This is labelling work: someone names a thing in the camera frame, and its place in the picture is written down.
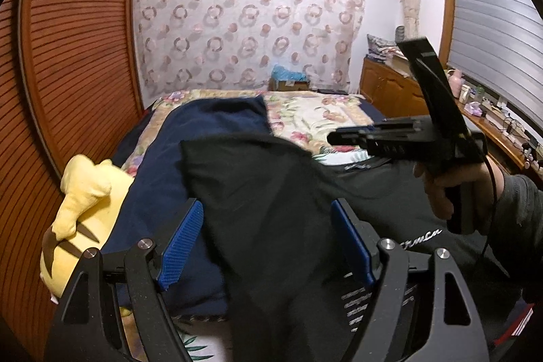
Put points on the bed with floral leaf bedding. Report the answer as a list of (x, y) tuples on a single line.
[(305, 111)]

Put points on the black flat device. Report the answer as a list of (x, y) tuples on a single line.
[(333, 91)]

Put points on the yellow plush toy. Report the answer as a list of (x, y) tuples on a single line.
[(85, 218)]

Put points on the cardboard box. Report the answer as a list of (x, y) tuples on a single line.
[(290, 85)]

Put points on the wooden louvred wardrobe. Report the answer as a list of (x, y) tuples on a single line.
[(72, 69)]

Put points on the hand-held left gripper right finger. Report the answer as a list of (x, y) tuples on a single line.
[(351, 245)]

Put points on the pink jug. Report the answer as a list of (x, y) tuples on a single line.
[(454, 84)]

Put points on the open box of papers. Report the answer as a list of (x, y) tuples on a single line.
[(401, 64)]

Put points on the circle pattern curtain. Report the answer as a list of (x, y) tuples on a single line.
[(246, 18)]

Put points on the grey window blind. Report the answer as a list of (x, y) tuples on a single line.
[(496, 18)]

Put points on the lilac white packet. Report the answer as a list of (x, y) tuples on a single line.
[(474, 108)]

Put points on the black t-shirt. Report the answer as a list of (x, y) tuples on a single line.
[(275, 196)]

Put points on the dark red-striped garment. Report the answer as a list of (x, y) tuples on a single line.
[(513, 324)]

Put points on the navy blue cloth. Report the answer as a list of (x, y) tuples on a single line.
[(169, 158)]

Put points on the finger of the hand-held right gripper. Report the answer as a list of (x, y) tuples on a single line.
[(345, 136)]

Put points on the stack of folded cloths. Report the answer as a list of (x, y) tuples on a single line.
[(382, 48)]

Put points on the long wooden cabinet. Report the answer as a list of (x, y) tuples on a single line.
[(390, 86)]

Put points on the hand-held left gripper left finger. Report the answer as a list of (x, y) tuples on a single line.
[(179, 247)]

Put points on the navy blue bed sheet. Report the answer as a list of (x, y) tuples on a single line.
[(375, 111)]

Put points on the wooden window frame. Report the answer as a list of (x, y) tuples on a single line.
[(447, 5)]

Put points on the person's right hand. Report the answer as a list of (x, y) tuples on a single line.
[(439, 196)]

